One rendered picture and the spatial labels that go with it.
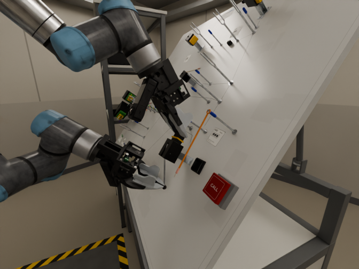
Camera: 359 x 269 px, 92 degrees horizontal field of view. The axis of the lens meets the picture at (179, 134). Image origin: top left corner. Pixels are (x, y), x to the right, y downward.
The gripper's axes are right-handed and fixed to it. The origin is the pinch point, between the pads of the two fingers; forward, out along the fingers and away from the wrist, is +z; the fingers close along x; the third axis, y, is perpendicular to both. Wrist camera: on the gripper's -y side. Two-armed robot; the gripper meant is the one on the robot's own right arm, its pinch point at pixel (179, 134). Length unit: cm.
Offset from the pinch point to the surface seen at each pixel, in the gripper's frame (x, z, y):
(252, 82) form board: -9.6, -3.1, 23.1
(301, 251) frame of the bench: -21, 51, 9
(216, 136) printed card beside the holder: -7.0, 4.4, 7.0
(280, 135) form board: -23.8, 2.9, 10.3
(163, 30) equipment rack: 91, -36, 63
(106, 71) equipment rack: 97, -31, 9
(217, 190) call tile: -19.0, 6.5, -5.5
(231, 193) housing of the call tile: -20.8, 8.0, -3.9
